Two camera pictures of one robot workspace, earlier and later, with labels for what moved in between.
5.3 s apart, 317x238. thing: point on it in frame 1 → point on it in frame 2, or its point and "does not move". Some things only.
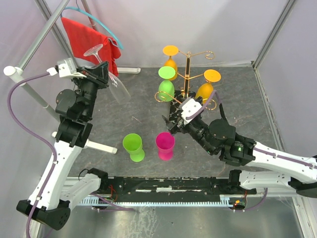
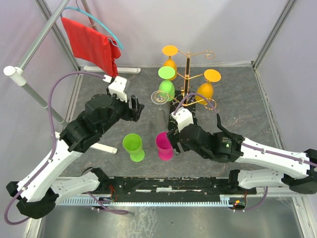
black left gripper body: [88, 87] → [122, 109]
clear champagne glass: [119, 90] → [160, 97]
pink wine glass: [165, 141] does not move
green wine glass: [167, 86] does not move
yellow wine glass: [171, 50] does not move
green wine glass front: [132, 143] does not move
